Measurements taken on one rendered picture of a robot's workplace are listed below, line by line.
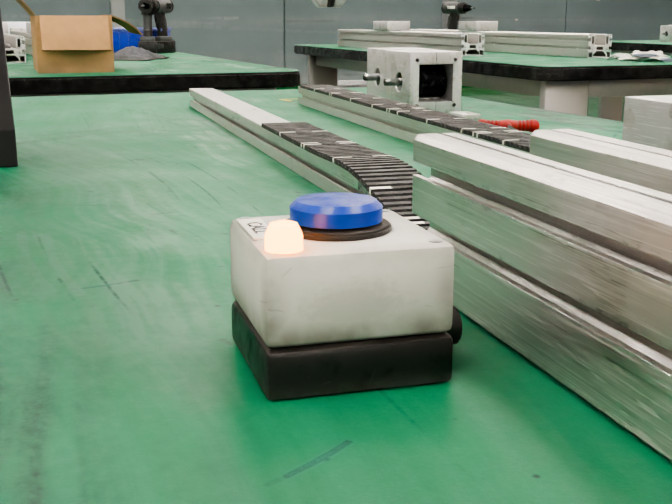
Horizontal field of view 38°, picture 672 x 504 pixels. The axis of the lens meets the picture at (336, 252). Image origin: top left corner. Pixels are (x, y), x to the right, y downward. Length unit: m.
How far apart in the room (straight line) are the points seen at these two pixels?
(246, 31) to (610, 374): 11.67
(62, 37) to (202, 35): 9.18
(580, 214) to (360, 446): 0.12
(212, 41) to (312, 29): 1.26
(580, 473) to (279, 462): 0.10
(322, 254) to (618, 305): 0.11
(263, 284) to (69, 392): 0.09
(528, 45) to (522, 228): 3.64
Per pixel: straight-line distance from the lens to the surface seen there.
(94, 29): 2.74
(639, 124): 0.70
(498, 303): 0.46
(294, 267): 0.38
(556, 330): 0.41
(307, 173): 0.91
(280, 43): 12.14
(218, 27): 11.92
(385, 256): 0.39
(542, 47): 3.96
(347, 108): 1.47
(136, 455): 0.36
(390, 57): 1.61
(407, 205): 0.69
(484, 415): 0.39
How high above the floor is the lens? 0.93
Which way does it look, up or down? 14 degrees down
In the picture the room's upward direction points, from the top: straight up
